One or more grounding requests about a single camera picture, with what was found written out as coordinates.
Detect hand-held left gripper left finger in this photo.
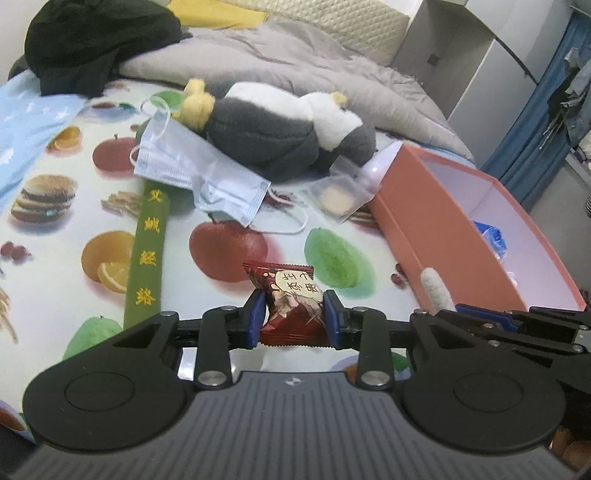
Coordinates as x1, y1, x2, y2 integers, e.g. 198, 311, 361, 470
111, 290, 269, 389

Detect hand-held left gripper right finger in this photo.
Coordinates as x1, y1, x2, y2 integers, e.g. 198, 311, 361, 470
322, 290, 485, 388

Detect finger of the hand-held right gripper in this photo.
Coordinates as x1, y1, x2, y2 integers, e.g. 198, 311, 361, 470
455, 302, 591, 334
436, 310, 591, 359

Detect dark red snack packet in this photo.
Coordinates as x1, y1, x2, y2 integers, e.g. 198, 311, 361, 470
242, 261, 334, 350

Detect blue and white plastic packet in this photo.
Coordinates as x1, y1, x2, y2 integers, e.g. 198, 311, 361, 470
473, 220, 509, 260

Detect pink cardboard box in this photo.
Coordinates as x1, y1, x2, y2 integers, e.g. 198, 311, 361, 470
365, 141, 588, 315

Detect clear plastic bag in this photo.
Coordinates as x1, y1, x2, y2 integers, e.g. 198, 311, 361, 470
307, 159, 378, 225

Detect green embroidered roll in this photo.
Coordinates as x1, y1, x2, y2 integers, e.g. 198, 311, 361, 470
123, 178, 174, 331

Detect blue face mask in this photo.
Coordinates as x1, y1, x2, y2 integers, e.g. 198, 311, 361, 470
191, 156, 309, 235
129, 95, 223, 191

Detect blue curtain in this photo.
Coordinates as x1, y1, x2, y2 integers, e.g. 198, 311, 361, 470
480, 14, 591, 211

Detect grey and white penguin plush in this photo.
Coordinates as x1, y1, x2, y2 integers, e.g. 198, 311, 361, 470
173, 78, 378, 182

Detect fruit printed bedsheet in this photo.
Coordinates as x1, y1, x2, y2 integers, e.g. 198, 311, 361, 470
0, 69, 477, 445

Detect hanging clothes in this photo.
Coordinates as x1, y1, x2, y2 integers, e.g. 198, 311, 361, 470
538, 46, 591, 149

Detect grey blanket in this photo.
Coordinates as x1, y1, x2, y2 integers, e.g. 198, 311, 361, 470
117, 21, 475, 163

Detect white cabinet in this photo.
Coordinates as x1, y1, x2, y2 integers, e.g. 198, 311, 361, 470
392, 0, 556, 169

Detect yellow cloth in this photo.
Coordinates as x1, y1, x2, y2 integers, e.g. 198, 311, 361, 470
166, 0, 269, 31

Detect black clothes pile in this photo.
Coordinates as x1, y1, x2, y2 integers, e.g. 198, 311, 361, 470
23, 0, 193, 99

